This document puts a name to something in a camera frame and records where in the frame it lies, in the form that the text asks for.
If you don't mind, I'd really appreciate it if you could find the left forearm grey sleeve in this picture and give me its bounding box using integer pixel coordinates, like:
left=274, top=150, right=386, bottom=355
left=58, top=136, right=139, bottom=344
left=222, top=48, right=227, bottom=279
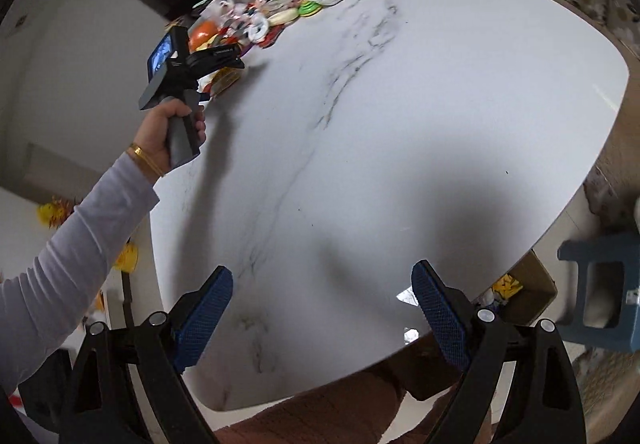
left=1, top=154, right=158, bottom=394

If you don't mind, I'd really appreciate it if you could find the person's left hand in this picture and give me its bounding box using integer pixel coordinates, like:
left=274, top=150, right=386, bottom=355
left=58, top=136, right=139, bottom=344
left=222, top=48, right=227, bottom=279
left=134, top=98, right=193, bottom=174

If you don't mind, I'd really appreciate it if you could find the orange ball toy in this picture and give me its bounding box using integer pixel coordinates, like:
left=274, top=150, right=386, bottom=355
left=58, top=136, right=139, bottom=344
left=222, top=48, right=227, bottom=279
left=189, top=20, right=218, bottom=52

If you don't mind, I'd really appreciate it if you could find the brown cardboard box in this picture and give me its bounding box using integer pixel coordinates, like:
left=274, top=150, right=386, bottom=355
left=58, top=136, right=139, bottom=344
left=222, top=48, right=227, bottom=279
left=473, top=251, right=558, bottom=326

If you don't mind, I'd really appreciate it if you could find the yellow snack wrapper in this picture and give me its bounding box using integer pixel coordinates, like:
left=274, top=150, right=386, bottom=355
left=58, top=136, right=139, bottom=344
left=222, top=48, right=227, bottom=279
left=491, top=273, right=523, bottom=302

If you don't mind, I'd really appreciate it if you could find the green round toy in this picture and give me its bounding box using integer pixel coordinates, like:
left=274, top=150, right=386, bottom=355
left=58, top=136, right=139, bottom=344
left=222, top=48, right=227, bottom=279
left=297, top=0, right=323, bottom=17

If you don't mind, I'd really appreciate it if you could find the blue plastic stool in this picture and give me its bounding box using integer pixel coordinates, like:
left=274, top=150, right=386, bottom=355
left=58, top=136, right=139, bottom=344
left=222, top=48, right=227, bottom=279
left=558, top=233, right=639, bottom=353

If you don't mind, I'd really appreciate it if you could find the gold bracelet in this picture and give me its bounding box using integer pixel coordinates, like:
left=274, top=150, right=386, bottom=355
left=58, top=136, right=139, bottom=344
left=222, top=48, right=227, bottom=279
left=124, top=142, right=166, bottom=179

